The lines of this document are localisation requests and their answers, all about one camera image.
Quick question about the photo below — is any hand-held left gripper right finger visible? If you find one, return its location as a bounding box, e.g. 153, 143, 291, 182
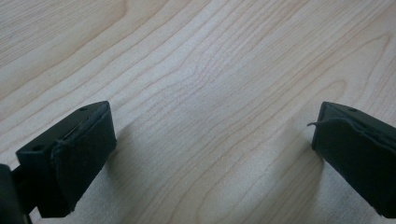
307, 101, 396, 219

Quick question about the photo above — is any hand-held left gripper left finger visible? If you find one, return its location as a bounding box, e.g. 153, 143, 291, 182
11, 100, 118, 218

